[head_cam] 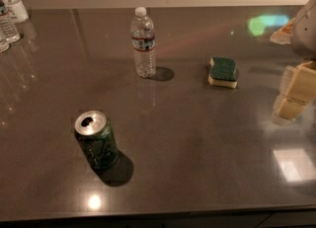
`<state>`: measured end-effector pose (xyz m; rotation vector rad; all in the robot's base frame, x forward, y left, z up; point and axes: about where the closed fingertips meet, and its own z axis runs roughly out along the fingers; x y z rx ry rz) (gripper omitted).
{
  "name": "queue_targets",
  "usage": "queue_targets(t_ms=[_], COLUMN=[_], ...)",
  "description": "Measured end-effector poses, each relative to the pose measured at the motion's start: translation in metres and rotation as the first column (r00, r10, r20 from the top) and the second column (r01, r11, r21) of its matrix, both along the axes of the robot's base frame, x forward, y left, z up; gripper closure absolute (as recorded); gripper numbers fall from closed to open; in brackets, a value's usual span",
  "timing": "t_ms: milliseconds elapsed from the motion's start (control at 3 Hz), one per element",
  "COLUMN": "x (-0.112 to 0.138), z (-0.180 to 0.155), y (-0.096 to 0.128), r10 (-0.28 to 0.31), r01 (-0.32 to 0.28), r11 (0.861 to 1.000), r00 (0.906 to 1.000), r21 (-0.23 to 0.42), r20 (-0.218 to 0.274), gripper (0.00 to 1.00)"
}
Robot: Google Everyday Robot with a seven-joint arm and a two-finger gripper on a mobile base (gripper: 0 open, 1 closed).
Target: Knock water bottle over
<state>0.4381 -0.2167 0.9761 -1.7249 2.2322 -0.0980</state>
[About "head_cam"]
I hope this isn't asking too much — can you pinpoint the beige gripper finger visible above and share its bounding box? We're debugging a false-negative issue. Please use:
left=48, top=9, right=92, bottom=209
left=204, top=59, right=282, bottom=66
left=278, top=66, right=295, bottom=94
left=271, top=61, right=316, bottom=125

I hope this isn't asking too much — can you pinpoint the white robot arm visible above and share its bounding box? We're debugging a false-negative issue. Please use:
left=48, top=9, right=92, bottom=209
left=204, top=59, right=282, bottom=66
left=270, top=0, right=316, bottom=125

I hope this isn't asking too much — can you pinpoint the green soda can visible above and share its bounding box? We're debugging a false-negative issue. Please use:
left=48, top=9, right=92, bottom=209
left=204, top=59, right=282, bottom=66
left=74, top=111, right=119, bottom=170

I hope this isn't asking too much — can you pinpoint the clear water bottle at left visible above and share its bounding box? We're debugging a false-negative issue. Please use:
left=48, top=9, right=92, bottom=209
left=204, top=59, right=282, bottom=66
left=0, top=0, right=21, bottom=43

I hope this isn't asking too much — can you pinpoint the green and yellow sponge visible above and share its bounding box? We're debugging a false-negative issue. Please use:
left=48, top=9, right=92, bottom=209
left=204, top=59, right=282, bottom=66
left=208, top=56, right=237, bottom=89

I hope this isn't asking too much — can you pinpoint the clear plastic water bottle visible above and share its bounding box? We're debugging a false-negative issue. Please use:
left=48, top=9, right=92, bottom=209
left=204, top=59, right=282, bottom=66
left=130, top=7, right=156, bottom=78

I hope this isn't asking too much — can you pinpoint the clear bottle at left edge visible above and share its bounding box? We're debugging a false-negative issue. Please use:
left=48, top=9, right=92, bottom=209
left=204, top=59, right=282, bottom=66
left=0, top=31, right=9, bottom=52

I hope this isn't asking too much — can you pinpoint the white hand sanitizer pump bottle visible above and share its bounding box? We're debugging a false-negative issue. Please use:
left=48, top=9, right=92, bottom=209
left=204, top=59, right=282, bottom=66
left=3, top=0, right=29, bottom=24

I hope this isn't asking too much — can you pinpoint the crumpled snack bag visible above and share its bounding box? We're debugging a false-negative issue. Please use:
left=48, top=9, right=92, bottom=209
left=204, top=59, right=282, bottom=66
left=270, top=19, right=295, bottom=45

